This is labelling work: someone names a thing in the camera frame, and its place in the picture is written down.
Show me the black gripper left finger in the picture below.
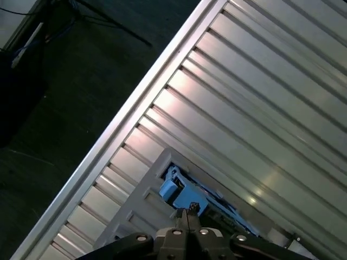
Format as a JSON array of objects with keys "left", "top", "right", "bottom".
[{"left": 81, "top": 208, "right": 190, "bottom": 260}]

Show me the hard disk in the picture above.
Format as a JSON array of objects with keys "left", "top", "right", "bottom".
[{"left": 158, "top": 165, "right": 262, "bottom": 239}]

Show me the grey parts rack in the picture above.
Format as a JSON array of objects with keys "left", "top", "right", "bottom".
[{"left": 94, "top": 148, "right": 301, "bottom": 251}]

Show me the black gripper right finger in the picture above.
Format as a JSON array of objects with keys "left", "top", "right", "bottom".
[{"left": 189, "top": 202, "right": 307, "bottom": 260}]

